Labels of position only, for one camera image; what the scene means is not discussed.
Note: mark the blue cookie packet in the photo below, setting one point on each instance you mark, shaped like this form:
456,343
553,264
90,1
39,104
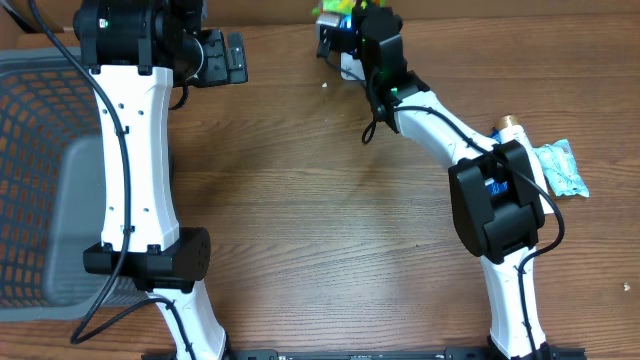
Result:
494,187

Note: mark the grey plastic mesh basket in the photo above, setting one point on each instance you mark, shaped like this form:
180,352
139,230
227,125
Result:
52,187

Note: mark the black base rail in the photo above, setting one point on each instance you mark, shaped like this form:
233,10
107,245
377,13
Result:
451,353

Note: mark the white barcode scanner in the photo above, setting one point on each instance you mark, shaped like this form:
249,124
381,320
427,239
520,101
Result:
352,69

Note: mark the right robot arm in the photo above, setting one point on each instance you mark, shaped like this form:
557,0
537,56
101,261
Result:
496,204

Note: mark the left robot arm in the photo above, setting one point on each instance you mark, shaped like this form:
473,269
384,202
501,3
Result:
133,54

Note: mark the white tube with gold cap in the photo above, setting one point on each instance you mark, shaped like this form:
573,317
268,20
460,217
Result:
509,129

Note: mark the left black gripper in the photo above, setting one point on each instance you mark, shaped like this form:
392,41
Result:
221,71

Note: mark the mint green wipes packet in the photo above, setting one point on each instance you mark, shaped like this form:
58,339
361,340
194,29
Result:
560,169

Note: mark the green gummy candy bag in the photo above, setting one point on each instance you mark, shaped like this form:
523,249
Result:
345,7

